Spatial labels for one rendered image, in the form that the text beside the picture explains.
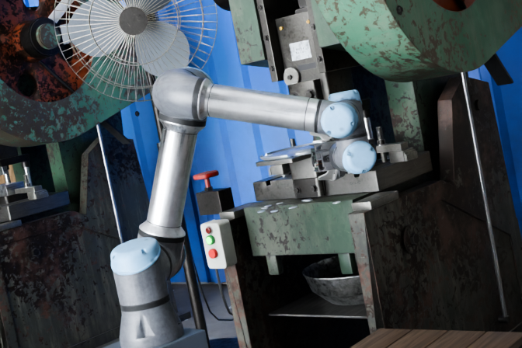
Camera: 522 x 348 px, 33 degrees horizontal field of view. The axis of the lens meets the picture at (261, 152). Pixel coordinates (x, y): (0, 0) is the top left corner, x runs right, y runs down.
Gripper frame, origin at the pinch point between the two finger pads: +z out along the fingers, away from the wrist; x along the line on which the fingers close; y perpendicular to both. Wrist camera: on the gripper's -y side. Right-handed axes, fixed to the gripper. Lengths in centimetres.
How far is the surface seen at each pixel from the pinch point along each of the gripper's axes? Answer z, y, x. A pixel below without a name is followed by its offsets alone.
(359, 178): 3.8, -8.3, 9.3
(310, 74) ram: 19.4, -4.3, -21.0
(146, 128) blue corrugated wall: 255, 27, -10
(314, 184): 12.5, 2.3, 9.4
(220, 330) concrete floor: 142, 21, 78
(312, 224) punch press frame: 7.6, 6.1, 19.5
